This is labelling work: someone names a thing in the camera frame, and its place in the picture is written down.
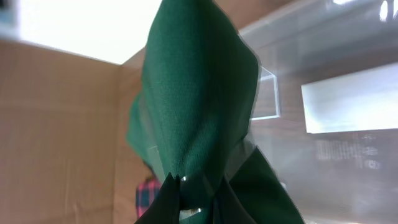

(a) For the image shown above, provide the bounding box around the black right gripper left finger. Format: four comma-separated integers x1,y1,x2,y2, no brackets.
135,173,180,224

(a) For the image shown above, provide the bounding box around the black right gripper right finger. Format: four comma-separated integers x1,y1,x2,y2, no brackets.
213,148,304,224

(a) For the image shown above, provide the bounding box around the green garment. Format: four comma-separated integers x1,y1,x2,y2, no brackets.
126,0,259,209

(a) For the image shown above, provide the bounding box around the red plaid flannel shirt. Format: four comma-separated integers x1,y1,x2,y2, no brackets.
136,177,161,218

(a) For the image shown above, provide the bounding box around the clear plastic storage bin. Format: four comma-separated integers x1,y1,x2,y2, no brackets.
240,0,397,223

